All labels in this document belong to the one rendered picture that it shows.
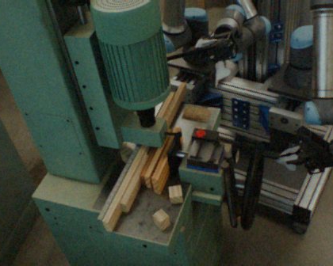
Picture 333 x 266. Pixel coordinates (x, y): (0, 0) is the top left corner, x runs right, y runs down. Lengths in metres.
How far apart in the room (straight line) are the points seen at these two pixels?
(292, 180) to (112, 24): 1.46
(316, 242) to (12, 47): 1.71
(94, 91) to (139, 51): 0.22
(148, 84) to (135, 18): 0.20
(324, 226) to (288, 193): 0.31
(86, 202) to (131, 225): 0.27
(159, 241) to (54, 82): 0.54
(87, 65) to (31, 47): 0.16
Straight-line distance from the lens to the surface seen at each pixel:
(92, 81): 1.22
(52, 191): 1.56
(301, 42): 1.70
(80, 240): 1.69
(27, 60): 1.25
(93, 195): 1.50
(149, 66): 1.13
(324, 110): 1.35
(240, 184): 1.42
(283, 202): 2.15
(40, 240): 2.49
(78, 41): 1.16
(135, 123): 1.36
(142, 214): 1.28
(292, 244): 2.27
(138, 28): 1.06
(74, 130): 1.34
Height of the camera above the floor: 1.93
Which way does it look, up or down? 43 degrees down
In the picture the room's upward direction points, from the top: 9 degrees counter-clockwise
